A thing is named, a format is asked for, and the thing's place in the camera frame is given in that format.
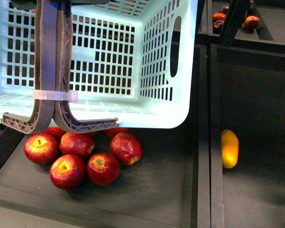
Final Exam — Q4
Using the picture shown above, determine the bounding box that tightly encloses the light blue plastic basket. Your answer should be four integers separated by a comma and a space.
0, 0, 198, 128

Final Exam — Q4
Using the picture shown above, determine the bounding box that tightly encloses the brown basket handle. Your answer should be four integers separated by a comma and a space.
1, 0, 57, 134
53, 0, 118, 133

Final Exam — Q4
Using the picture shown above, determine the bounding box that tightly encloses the black mango tray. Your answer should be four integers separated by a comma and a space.
209, 44, 285, 228

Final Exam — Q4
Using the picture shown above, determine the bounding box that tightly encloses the red apple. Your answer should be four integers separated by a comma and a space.
44, 127, 66, 141
59, 133, 95, 159
104, 127, 129, 139
86, 152, 120, 186
110, 133, 143, 166
23, 133, 59, 165
49, 154, 86, 190

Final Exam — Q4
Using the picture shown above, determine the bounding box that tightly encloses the dark fruit on upper shelf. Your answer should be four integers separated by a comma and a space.
212, 20, 224, 34

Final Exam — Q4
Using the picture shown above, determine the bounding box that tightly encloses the black fruit tray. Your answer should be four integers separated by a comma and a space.
0, 45, 211, 228

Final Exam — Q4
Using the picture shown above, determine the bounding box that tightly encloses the white zip tie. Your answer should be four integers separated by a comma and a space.
32, 89, 78, 103

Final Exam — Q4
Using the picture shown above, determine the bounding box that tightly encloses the red fruit on upper shelf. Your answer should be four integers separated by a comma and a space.
244, 16, 261, 31
212, 12, 226, 23

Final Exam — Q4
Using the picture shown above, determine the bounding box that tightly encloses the yellow mango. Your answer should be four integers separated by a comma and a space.
221, 130, 239, 169

